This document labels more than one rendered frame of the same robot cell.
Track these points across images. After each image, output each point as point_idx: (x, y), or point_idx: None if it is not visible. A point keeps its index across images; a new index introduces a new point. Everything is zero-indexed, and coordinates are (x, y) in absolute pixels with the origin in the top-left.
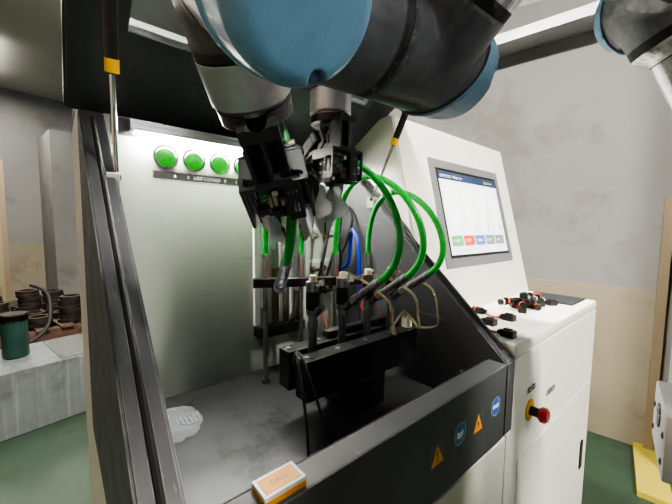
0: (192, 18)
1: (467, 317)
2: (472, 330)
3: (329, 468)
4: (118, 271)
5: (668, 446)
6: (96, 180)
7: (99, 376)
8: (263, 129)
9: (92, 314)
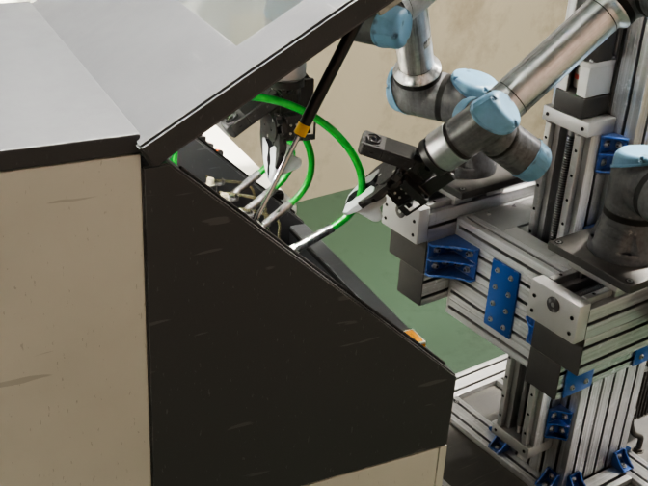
0: (482, 150)
1: (270, 198)
2: (275, 207)
3: (401, 324)
4: (347, 290)
5: (419, 225)
6: (270, 236)
7: (289, 396)
8: (454, 172)
9: (243, 367)
